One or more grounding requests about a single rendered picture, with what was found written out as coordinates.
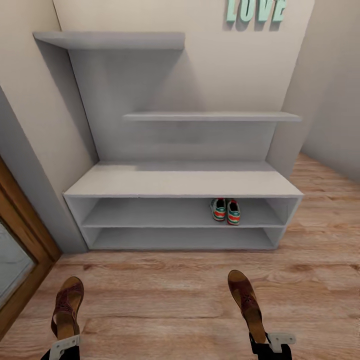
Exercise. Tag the sandal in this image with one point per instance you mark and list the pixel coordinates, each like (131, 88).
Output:
(67, 304)
(244, 295)

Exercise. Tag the gym shoe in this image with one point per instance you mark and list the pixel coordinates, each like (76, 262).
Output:
(233, 211)
(218, 208)

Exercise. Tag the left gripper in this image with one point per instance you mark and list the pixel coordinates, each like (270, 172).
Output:
(72, 353)

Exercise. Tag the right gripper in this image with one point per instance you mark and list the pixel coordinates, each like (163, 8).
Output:
(264, 351)

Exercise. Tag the door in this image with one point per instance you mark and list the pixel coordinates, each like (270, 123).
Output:
(27, 251)

